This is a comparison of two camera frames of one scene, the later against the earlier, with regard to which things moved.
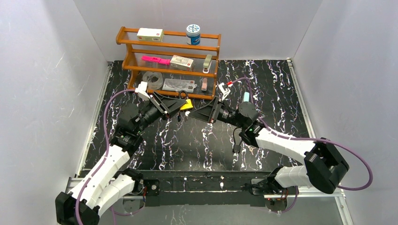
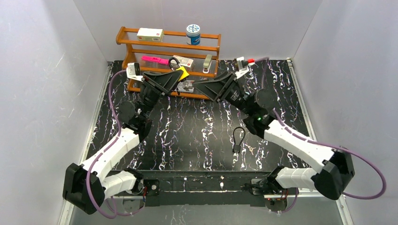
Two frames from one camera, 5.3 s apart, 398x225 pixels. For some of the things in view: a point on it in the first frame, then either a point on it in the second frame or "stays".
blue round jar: [193, 34] stays
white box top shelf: [151, 34] stays
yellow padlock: [188, 105] to [184, 74]
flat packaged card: [179, 85] stays
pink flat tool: [159, 60] stays
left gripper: [159, 105] to [154, 86]
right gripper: [214, 111] to [231, 90]
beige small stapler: [207, 63] stays
